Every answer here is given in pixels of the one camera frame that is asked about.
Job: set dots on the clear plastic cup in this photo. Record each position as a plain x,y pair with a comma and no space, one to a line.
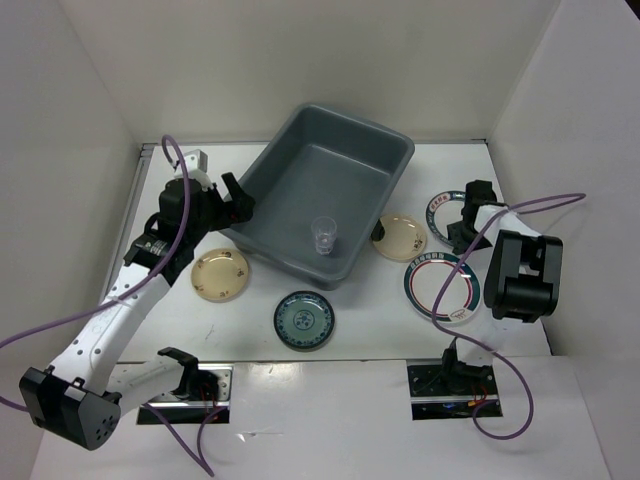
324,232

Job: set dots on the cream plate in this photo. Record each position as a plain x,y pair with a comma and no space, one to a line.
399,237
220,275

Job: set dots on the grey plastic bin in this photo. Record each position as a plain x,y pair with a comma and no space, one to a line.
321,162

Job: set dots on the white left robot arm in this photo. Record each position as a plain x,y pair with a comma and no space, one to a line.
79,397

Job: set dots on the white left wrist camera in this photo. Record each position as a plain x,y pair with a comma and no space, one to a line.
196,162

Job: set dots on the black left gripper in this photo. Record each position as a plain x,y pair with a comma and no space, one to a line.
239,210

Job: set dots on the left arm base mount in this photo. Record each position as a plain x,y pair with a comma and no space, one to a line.
212,391

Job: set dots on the white plate dark blue rim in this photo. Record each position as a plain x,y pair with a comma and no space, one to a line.
443,209

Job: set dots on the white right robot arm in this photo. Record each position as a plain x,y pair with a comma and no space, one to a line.
521,284

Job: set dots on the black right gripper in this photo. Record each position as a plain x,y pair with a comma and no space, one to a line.
460,245

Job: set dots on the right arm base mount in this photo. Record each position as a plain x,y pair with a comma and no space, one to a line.
432,398

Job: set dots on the blue floral green plate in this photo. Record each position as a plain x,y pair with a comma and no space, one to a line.
304,320

